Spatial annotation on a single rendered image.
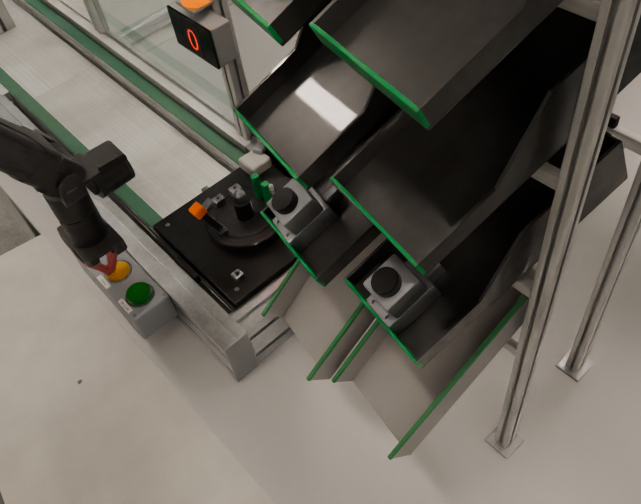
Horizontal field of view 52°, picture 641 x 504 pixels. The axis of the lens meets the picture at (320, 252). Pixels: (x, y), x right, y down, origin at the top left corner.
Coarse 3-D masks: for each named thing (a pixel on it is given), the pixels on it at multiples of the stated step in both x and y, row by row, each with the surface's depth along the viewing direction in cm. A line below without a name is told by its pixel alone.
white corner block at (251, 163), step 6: (252, 150) 121; (246, 156) 120; (252, 156) 120; (258, 156) 120; (264, 156) 120; (240, 162) 120; (246, 162) 119; (252, 162) 119; (258, 162) 119; (264, 162) 119; (270, 162) 120; (246, 168) 119; (252, 168) 118; (258, 168) 119; (264, 168) 120; (258, 174) 120
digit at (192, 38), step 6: (180, 18) 107; (186, 24) 106; (186, 30) 108; (192, 30) 106; (186, 36) 109; (192, 36) 107; (198, 36) 106; (192, 42) 109; (198, 42) 107; (192, 48) 110; (198, 48) 108; (198, 54) 110
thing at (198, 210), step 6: (198, 204) 102; (204, 204) 104; (210, 204) 103; (192, 210) 102; (198, 210) 102; (204, 210) 103; (198, 216) 102; (204, 216) 104; (210, 216) 105; (210, 222) 105; (216, 222) 106; (216, 228) 107; (222, 228) 108
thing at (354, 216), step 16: (320, 192) 81; (336, 208) 79; (352, 208) 78; (272, 224) 80; (336, 224) 78; (352, 224) 77; (368, 224) 76; (320, 240) 78; (336, 240) 77; (352, 240) 76; (368, 240) 74; (304, 256) 78; (320, 256) 77; (336, 256) 76; (352, 256) 75; (320, 272) 74; (336, 272) 75
